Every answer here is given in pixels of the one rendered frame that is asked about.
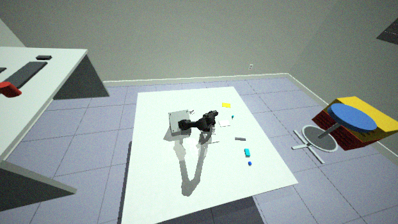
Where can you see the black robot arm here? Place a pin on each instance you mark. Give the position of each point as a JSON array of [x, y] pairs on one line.
[[201, 123]]

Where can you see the teal rectangular block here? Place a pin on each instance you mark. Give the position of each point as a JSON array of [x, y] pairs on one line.
[[246, 151]]

